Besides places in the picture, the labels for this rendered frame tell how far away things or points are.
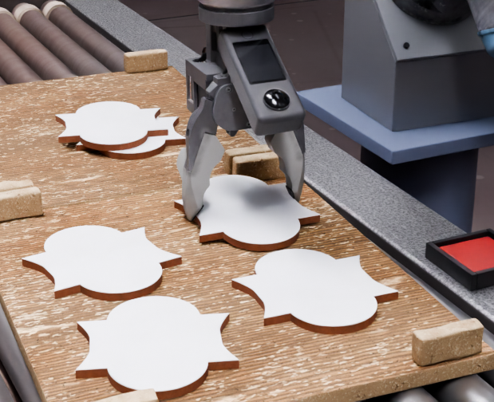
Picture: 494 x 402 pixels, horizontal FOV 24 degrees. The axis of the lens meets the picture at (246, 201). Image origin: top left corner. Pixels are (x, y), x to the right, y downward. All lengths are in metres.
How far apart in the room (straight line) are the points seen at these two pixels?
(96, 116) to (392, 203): 0.38
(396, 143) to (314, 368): 0.67
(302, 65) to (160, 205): 3.61
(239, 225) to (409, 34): 0.54
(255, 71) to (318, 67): 3.70
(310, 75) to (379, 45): 3.06
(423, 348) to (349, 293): 0.12
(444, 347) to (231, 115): 0.32
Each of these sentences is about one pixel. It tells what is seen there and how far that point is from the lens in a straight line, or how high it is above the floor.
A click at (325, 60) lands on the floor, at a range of 4.84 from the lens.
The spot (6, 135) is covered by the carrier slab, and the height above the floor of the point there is 0.94.
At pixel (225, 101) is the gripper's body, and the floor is 1.07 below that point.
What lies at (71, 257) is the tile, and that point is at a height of 0.94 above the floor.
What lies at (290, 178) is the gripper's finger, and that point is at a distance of 1.15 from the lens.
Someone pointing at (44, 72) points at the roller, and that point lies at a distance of 1.72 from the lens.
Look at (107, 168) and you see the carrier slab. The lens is 1.29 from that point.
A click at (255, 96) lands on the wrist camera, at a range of 1.03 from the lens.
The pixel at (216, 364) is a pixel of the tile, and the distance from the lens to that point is 0.91.
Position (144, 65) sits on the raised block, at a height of 0.95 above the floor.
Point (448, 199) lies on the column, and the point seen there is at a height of 0.76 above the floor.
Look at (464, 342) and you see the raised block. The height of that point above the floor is 0.95.
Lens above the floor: 1.42
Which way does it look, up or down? 24 degrees down
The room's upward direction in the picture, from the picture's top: straight up
